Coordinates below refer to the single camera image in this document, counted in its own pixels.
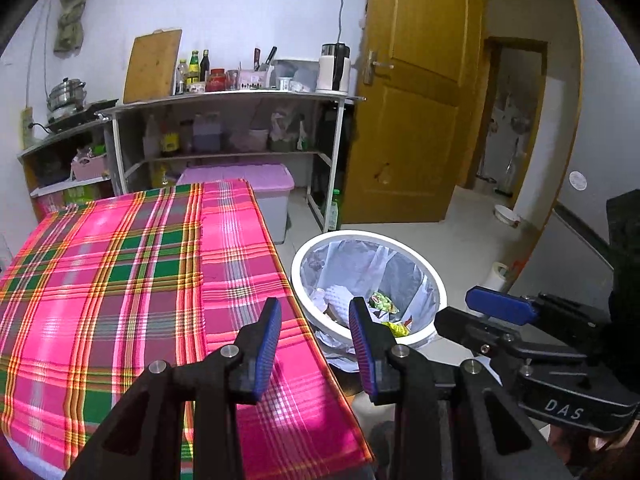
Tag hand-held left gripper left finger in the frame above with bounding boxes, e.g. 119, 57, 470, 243
65, 297, 283, 480

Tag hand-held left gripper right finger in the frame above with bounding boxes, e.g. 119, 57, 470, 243
348, 296, 576, 480

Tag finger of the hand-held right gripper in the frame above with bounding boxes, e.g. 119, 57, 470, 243
434, 306, 531, 361
465, 286, 613, 346

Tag green snack wrapper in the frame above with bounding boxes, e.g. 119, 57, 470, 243
369, 291, 398, 317

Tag large white foam net sleeve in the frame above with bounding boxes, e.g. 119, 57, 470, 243
322, 284, 352, 323

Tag clear plastic bin liner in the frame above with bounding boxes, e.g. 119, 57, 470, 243
302, 239, 438, 371

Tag white round waste bin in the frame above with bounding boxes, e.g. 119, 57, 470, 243
290, 230, 447, 348

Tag white bowl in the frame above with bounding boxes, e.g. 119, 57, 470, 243
492, 204, 522, 228

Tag green bottle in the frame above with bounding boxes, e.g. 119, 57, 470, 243
325, 189, 343, 232

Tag pink green plaid tablecloth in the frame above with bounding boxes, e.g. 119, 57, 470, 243
0, 179, 375, 480

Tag storage box with pink lid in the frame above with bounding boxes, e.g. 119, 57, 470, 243
177, 162, 295, 246

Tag yellow wooden door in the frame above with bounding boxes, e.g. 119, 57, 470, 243
340, 0, 483, 223

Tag purple liquid plastic jug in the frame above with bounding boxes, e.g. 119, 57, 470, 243
192, 112, 222, 153

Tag brown bottle yellow label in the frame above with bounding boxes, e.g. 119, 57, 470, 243
161, 110, 180, 155

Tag white plastic bottle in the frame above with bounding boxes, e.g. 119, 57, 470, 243
144, 114, 162, 157

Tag grey metal shelf rack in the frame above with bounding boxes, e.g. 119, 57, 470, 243
95, 89, 367, 233

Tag pink plastic basket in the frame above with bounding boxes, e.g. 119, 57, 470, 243
71, 155, 108, 181

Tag pink knife holder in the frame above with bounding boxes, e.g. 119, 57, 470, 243
237, 69, 271, 90

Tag clear plastic container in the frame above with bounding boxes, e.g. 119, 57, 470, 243
272, 59, 321, 92

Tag white black electric kettle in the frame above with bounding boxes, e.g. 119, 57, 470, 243
317, 43, 352, 93

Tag yellow label oil bottle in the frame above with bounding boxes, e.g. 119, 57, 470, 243
186, 50, 201, 92

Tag low wooden shelf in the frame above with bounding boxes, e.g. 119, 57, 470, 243
17, 130, 118, 221

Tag black induction cooker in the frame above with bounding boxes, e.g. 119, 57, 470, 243
45, 100, 120, 133

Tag wooden cutting board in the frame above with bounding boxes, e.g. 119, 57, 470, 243
122, 29, 183, 105

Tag steel pot with lid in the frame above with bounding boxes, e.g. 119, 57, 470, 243
46, 77, 88, 113

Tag yellowed power strip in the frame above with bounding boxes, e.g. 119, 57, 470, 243
20, 106, 35, 148

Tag green hanging cloth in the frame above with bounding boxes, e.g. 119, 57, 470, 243
52, 0, 93, 56

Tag grey wall cable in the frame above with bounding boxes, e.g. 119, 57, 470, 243
27, 0, 53, 111

